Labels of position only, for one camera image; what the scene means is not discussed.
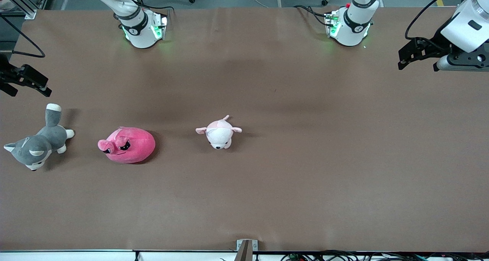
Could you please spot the grey white husky plush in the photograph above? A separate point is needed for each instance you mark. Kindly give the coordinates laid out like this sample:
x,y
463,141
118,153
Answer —
x,y
42,140

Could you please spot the brown post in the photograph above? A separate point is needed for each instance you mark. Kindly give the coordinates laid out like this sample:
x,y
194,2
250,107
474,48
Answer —
x,y
244,253

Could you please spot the grey metal bracket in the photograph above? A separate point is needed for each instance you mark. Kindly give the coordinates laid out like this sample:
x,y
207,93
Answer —
x,y
254,245

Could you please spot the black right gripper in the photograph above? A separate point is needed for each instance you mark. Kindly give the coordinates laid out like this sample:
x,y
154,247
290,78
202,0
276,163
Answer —
x,y
7,75

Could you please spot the aluminium extrusion frame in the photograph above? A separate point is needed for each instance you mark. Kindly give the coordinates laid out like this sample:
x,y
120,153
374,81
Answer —
x,y
26,10

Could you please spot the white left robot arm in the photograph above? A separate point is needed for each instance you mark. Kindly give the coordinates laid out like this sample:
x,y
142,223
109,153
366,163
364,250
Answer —
x,y
353,24

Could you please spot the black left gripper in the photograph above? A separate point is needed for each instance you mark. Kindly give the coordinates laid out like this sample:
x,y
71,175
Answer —
x,y
436,46

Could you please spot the white table edge rail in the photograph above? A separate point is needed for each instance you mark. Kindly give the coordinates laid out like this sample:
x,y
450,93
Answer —
x,y
76,256

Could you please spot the pale pink plush pig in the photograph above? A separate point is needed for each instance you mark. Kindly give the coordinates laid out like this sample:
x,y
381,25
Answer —
x,y
219,135

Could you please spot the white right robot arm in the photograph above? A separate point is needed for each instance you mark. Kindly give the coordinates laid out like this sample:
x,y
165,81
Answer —
x,y
137,31

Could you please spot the hot pink round plush toy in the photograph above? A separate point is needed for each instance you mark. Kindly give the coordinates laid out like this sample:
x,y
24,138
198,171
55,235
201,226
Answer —
x,y
133,150

